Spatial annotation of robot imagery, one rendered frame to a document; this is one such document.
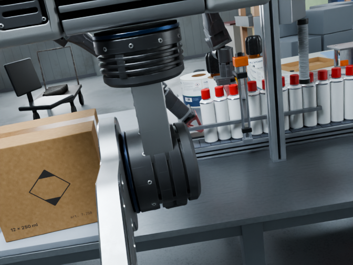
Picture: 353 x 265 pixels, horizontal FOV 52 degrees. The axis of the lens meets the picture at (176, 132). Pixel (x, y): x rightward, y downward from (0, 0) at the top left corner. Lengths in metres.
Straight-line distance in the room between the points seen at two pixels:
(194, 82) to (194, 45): 7.68
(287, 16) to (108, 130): 0.76
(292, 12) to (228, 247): 1.18
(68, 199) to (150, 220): 0.24
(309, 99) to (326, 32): 2.67
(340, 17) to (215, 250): 2.92
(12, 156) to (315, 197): 0.82
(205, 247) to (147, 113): 1.43
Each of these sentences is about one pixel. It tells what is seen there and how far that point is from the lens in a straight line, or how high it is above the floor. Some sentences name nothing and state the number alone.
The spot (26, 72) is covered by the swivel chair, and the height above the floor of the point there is 0.89.
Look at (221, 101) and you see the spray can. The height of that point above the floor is 1.04.
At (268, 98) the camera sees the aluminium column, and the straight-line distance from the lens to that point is 1.22.
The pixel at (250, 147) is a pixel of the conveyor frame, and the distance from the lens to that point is 1.37.
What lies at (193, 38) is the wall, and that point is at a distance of 9.47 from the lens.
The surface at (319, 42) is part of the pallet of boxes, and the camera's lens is 4.02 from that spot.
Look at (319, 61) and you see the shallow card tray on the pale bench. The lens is 3.07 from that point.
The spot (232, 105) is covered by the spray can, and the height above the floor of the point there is 1.01.
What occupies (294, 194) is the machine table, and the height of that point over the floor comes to 0.83.
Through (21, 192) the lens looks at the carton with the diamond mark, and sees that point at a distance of 1.05.
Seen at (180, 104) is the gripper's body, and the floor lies 1.05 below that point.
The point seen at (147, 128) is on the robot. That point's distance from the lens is 0.55.
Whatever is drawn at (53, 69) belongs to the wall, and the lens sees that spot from 9.49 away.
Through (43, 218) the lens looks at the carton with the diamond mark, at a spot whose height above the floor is 0.90.
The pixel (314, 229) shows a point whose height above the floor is 0.22.
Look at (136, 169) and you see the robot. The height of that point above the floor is 1.16.
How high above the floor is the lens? 1.39
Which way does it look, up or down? 20 degrees down
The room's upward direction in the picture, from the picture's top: 9 degrees counter-clockwise
